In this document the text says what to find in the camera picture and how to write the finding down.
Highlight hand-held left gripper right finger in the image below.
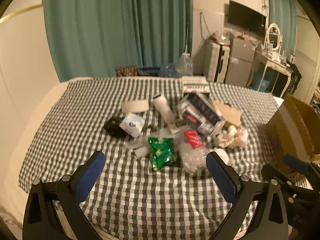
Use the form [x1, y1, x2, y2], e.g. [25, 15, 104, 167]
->
[206, 151, 292, 240]

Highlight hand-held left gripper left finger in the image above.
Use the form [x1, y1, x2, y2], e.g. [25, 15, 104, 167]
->
[22, 151, 106, 240]

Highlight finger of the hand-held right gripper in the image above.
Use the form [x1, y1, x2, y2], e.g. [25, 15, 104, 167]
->
[283, 154, 311, 174]

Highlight small tan box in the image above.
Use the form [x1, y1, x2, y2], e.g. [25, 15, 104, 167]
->
[212, 100, 242, 128]

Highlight cardboard box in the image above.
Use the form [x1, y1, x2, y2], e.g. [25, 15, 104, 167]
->
[266, 95, 320, 161]

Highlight clear plastic bag red label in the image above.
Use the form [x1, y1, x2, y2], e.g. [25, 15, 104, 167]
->
[178, 129, 213, 173]

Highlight crumpled white tissues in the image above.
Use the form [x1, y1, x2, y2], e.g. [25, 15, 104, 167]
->
[213, 126, 249, 148]

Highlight green snack packet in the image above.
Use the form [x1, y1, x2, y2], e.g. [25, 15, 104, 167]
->
[147, 137, 181, 172]

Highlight white tissue pack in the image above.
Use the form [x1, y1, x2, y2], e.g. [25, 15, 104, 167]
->
[119, 113, 145, 138]

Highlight checkered tablecloth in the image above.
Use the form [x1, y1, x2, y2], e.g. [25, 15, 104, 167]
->
[19, 77, 312, 240]

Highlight black and white box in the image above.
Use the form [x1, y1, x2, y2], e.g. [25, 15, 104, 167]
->
[177, 91, 225, 136]

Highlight white tape roll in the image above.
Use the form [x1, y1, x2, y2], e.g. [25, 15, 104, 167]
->
[121, 101, 149, 113]

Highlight green medicine box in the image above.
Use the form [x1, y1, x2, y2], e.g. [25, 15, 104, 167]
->
[182, 76, 211, 96]

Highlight white vanity table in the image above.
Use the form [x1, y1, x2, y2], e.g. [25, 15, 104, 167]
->
[246, 51, 294, 98]

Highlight patterned dark bag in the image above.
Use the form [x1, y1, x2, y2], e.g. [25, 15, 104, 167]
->
[116, 65, 138, 78]

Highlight grey small fridge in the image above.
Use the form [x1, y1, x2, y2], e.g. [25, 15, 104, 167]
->
[225, 33, 258, 88]

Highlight white suitcase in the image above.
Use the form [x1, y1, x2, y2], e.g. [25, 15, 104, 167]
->
[203, 41, 230, 83]

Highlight large clear water jug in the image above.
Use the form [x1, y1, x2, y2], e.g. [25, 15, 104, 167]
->
[175, 53, 194, 77]

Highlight white oval mirror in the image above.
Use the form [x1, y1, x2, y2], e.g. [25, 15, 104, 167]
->
[265, 23, 283, 52]

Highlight green curtain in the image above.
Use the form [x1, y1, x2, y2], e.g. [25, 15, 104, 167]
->
[42, 0, 195, 83]
[266, 0, 300, 53]

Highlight black television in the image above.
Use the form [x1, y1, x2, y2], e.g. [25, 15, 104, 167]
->
[228, 0, 267, 35]

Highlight black tape ring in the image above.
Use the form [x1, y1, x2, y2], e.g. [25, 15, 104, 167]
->
[104, 117, 127, 138]

